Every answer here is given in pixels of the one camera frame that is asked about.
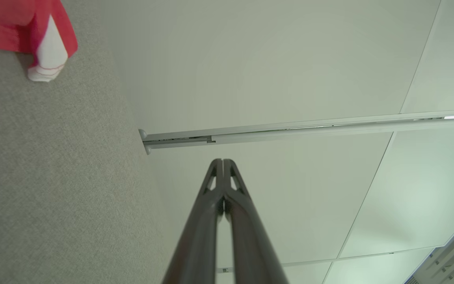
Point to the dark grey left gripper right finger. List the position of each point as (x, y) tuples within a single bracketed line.
[(252, 244)]

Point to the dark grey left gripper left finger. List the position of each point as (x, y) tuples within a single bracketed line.
[(195, 244)]

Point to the white partition panel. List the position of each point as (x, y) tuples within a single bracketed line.
[(309, 197), (250, 59)]

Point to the red shorts with white stripe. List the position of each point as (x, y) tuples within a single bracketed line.
[(10, 23)]

